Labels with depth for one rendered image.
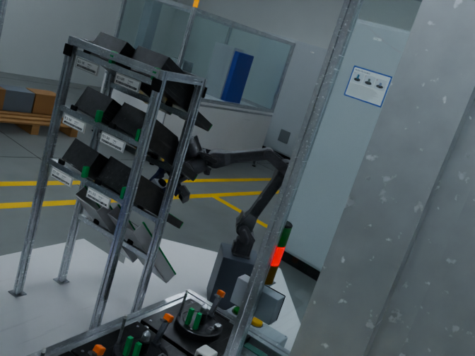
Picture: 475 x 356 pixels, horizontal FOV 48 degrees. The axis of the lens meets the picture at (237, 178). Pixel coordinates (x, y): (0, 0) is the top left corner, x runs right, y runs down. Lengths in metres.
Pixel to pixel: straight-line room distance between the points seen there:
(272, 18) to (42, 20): 4.35
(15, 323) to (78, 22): 9.89
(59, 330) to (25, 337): 0.10
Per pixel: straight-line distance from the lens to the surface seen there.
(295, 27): 10.56
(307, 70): 9.61
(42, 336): 1.63
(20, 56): 10.84
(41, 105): 7.39
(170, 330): 1.57
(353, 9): 1.17
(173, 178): 1.51
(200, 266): 2.26
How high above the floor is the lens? 1.78
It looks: 14 degrees down
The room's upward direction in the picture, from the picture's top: 18 degrees clockwise
